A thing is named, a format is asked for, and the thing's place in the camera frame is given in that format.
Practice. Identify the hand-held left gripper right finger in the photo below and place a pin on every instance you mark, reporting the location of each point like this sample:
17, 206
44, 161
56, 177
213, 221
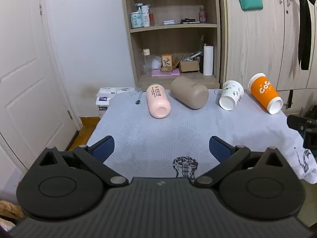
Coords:
219, 149

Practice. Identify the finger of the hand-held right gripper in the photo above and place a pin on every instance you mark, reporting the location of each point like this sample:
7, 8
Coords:
298, 124

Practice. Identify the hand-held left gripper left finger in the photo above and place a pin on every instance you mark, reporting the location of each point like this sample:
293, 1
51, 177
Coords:
104, 149

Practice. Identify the orange paper cup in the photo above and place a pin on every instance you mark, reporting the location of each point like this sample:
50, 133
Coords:
264, 93

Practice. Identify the white leaf-print paper cup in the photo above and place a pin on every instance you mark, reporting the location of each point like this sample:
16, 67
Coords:
231, 94

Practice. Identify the beige cup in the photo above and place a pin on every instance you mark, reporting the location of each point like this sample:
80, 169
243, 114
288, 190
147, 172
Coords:
189, 92

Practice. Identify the pink cup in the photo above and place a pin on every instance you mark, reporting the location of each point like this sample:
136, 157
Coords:
157, 101

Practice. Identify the white tissue pack stack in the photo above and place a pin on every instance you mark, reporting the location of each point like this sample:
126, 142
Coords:
104, 101

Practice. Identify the grey guitar-print tablecloth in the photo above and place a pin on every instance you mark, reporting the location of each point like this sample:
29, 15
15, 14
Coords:
153, 133

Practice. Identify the open cardboard box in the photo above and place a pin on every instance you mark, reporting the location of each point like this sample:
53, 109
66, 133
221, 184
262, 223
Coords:
189, 66

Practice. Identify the white paper roll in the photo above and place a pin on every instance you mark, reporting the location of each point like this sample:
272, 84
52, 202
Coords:
208, 60

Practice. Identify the pink flat box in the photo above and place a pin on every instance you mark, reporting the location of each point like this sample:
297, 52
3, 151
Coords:
164, 73

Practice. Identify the black ribbon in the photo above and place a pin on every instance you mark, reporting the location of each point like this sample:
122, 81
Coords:
304, 29

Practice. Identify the light wooden wardrobe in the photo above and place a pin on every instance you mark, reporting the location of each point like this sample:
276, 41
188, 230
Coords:
267, 34

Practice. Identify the glass bottle with tan cap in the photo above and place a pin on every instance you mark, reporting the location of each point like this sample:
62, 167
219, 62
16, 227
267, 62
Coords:
146, 62

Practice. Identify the small white round container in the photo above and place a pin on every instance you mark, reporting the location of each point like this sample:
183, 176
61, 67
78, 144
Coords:
156, 63

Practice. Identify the tan plant-print box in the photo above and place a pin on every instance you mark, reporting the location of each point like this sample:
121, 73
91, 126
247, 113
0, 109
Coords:
167, 62

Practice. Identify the white door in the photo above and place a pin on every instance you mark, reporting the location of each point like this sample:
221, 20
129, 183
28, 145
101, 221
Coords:
27, 79

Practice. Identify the brown paper bag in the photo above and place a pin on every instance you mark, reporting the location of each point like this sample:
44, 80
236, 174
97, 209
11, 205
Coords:
8, 209

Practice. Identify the wooden bookshelf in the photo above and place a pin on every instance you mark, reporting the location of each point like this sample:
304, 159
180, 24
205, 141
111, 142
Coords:
173, 37

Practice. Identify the black flat items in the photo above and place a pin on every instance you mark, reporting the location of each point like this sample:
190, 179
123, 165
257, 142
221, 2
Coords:
189, 20

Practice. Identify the teal and white jar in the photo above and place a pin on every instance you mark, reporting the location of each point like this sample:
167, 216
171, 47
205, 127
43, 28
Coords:
136, 19

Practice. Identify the pink transparent bottle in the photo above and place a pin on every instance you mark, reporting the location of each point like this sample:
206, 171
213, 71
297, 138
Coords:
202, 14

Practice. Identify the white flat case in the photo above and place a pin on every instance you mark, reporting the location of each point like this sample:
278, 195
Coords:
169, 22

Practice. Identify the small red bottle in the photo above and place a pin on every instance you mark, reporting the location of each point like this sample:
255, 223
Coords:
151, 19

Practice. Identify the white pump bottle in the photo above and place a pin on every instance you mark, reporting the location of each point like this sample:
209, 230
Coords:
146, 16

